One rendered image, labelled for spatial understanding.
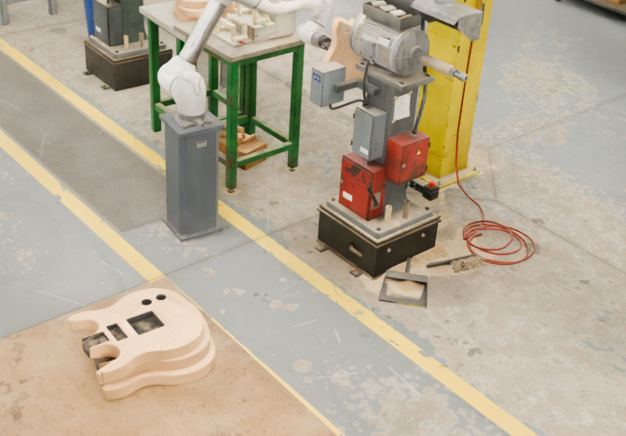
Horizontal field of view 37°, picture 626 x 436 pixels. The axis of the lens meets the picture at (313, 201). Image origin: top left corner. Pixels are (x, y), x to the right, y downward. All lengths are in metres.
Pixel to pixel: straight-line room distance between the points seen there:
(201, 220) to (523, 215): 2.03
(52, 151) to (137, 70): 1.19
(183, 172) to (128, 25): 2.32
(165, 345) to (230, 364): 0.26
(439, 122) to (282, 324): 1.93
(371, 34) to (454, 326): 1.58
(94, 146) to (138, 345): 3.54
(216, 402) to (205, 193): 2.47
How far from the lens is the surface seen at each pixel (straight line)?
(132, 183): 6.14
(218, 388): 3.22
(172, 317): 3.30
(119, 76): 7.37
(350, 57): 5.37
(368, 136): 5.03
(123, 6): 7.37
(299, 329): 4.91
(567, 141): 7.18
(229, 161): 5.90
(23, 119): 7.03
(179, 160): 5.32
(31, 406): 3.22
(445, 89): 6.07
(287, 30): 5.93
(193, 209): 5.48
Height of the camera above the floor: 3.06
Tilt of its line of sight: 31 degrees down
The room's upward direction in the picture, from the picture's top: 4 degrees clockwise
